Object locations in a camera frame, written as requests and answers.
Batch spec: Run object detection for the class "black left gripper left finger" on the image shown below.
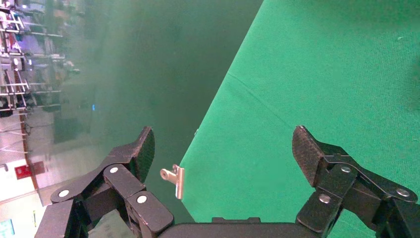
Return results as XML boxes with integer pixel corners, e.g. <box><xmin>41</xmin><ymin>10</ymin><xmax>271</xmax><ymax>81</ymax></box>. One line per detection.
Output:
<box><xmin>51</xmin><ymin>126</ymin><xmax>174</xmax><ymax>238</ymax></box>

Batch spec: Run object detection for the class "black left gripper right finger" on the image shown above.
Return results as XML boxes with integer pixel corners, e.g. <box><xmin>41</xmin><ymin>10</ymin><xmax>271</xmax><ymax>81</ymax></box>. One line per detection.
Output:
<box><xmin>292</xmin><ymin>125</ymin><xmax>419</xmax><ymax>238</ymax></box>

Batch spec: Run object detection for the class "silver binder clip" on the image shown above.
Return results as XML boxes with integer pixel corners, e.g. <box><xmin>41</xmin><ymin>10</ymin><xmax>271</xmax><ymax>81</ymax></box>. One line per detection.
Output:
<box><xmin>160</xmin><ymin>164</ymin><xmax>185</xmax><ymax>200</ymax></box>

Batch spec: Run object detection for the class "green table cloth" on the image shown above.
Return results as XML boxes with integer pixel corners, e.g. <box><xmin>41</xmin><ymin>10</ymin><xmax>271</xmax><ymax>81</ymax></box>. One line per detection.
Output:
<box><xmin>179</xmin><ymin>0</ymin><xmax>420</xmax><ymax>238</ymax></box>

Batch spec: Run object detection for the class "metal storage shelving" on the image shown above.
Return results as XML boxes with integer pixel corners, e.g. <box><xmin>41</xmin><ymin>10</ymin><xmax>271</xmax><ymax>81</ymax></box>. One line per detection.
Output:
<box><xmin>0</xmin><ymin>0</ymin><xmax>81</xmax><ymax>117</ymax></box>

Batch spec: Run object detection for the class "red wall sign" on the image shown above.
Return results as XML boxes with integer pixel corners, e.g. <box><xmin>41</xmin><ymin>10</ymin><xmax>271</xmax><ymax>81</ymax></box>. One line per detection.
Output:
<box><xmin>14</xmin><ymin>161</ymin><xmax>45</xmax><ymax>180</ymax></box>

